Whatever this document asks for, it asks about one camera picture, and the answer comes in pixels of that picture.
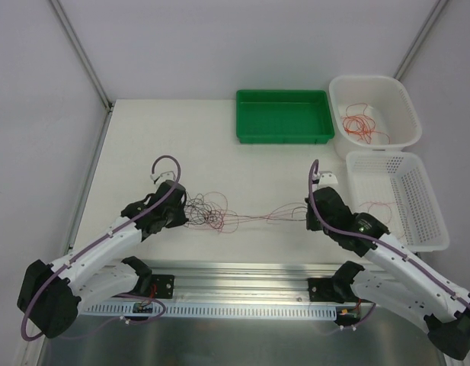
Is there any wire bundle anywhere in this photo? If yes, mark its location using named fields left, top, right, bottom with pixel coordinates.
left=183, top=191, right=310, bottom=234

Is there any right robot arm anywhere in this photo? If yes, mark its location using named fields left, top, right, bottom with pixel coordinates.
left=305, top=187, right=470, bottom=361

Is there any separated red wire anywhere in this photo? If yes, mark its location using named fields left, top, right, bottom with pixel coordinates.
left=358, top=201, right=409, bottom=239

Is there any white slotted cable duct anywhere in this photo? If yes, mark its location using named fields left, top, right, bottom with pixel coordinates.
left=84, top=300, right=337, bottom=321

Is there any left aluminium frame post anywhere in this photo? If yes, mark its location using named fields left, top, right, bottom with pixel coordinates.
left=47, top=0, right=114, bottom=112

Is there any right aluminium frame post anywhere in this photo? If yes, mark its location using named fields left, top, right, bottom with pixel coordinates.
left=393, top=0, right=452, bottom=81

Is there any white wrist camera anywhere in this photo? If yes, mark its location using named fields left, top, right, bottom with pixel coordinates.
left=312, top=171, right=338, bottom=190
left=150, top=171, right=176, bottom=185

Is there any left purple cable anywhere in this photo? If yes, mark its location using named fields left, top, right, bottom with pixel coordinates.
left=21, top=155, right=182, bottom=340

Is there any aluminium mounting rail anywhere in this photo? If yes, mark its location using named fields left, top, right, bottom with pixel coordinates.
left=37, top=261, right=451, bottom=308

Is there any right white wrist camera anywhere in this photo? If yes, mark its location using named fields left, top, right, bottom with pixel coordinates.
left=312, top=171, right=338, bottom=190

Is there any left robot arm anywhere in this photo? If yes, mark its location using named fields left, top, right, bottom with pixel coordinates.
left=17, top=180, right=187, bottom=342

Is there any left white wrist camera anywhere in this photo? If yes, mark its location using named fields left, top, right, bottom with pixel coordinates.
left=150, top=171, right=176, bottom=185

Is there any white solid plastic basket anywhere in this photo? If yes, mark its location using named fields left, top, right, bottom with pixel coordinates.
left=328, top=75, right=422, bottom=159

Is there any aluminium frame post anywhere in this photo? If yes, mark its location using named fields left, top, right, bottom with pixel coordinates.
left=393, top=0, right=452, bottom=81
left=47, top=0, right=114, bottom=112

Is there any orange wire in basket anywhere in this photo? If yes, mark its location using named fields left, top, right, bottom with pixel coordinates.
left=341, top=101, right=392, bottom=146

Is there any green plastic tray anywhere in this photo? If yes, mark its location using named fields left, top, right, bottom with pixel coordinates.
left=235, top=89, right=334, bottom=145

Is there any white perforated plastic basket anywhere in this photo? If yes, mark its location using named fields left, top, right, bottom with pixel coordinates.
left=346, top=151, right=450, bottom=252

